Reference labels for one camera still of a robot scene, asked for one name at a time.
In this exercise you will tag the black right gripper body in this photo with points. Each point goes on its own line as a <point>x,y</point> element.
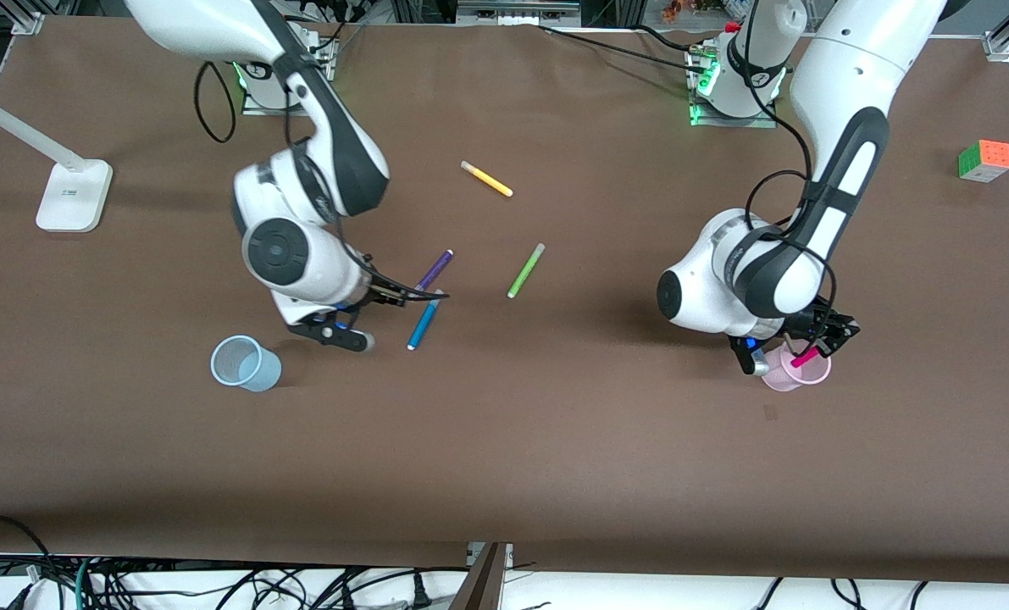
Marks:
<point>379,294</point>

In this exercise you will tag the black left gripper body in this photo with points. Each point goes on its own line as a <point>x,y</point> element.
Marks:
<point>819,325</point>

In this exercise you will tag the pink marker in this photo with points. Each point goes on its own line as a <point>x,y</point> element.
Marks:
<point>805,358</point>

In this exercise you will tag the blue marker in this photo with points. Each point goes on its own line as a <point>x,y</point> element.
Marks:
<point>422,326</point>

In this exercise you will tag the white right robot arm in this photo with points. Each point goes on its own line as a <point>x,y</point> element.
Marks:
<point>301,254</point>

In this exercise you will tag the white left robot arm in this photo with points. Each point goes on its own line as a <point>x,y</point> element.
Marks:
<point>843,102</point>

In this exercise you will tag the purple marker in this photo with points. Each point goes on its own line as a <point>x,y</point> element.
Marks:
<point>436,267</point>

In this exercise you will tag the light pink plastic cup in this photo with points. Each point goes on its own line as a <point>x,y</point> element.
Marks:
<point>796,380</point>

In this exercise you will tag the green marker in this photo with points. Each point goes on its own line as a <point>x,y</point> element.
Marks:
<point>525,271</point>

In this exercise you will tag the yellow marker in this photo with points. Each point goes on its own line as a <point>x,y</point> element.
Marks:
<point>487,179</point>

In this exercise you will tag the light blue plastic cup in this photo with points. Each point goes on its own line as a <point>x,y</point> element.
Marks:
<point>250,366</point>

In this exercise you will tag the colourful puzzle cube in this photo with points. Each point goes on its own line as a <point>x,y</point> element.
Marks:
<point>985,161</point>

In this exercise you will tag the dark table leg beam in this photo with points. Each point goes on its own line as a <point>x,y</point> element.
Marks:
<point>480,580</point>

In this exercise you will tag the white desk lamp stand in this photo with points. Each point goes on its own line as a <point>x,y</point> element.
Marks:
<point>72,191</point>

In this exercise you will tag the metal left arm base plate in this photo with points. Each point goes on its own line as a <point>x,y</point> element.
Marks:
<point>750,122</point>

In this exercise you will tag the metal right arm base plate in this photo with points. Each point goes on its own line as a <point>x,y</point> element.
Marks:
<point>258,108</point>

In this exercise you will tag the aluminium frame rail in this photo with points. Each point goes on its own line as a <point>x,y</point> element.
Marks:
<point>606,10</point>

